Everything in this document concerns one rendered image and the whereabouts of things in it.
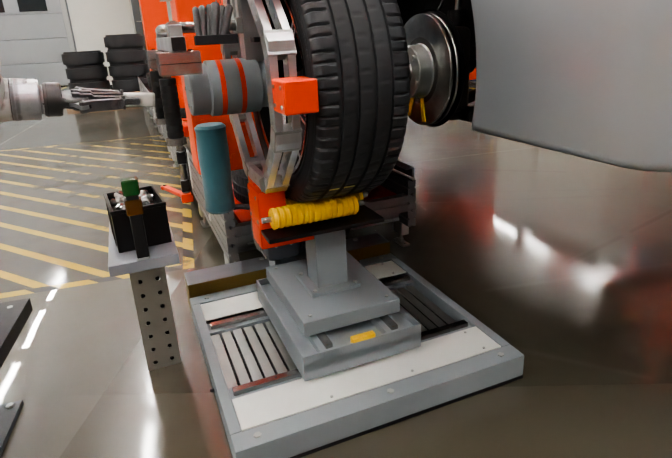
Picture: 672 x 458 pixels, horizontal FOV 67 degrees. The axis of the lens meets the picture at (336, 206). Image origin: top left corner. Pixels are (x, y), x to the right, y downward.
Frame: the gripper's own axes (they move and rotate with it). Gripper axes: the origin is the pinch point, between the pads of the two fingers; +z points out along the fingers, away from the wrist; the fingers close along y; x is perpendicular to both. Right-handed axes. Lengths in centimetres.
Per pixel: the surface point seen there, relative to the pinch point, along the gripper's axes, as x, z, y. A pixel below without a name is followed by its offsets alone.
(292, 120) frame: -3.3, 28.1, -26.3
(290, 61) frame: -15.8, 27.2, -23.9
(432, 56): -16, 77, -11
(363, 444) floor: 69, 40, -61
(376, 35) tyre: -23, 45, -29
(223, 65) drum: -8.9, 20.0, -0.8
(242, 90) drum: -4.0, 23.7, -5.4
